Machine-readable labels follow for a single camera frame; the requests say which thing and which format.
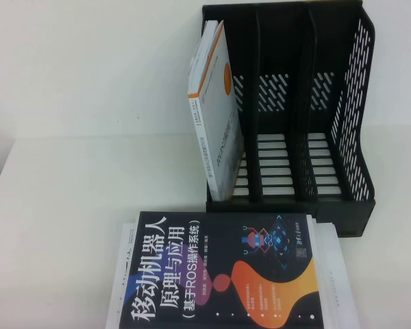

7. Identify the dark robot ROS book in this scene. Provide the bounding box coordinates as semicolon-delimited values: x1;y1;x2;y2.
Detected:
104;210;326;329

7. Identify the plain white book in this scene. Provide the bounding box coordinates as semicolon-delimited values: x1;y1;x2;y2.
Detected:
105;219;362;329

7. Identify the white car suspension book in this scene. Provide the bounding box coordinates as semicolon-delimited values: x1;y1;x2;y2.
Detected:
306;215;329;329

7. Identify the black plastic book stand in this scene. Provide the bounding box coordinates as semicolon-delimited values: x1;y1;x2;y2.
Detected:
200;3;377;237

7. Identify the white book with orange spine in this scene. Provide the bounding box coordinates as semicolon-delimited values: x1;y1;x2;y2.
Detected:
187;19;246;202

